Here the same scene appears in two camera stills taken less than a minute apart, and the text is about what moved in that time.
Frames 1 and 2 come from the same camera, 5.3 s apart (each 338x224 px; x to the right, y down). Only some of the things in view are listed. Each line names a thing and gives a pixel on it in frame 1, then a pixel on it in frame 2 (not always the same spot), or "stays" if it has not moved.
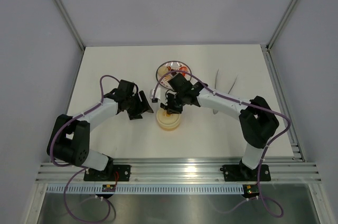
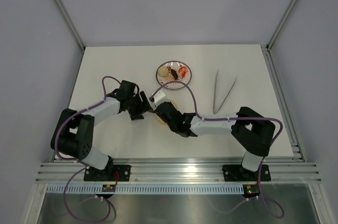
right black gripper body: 175,102 to 173,128
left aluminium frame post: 62,8 stays
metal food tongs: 215,111 stays
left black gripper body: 134,106 stays
